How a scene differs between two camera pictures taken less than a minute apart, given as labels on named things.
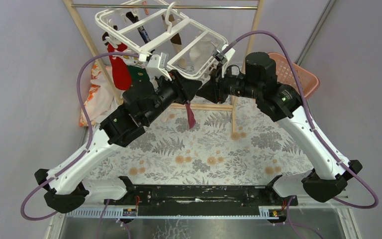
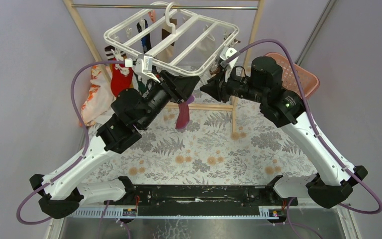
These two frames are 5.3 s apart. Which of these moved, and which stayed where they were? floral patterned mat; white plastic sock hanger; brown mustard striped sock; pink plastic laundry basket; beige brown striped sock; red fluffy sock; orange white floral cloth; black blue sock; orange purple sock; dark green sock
Moved: beige brown striped sock; orange purple sock; brown mustard striped sock; dark green sock; white plastic sock hanger; black blue sock; red fluffy sock
Stayed: pink plastic laundry basket; floral patterned mat; orange white floral cloth
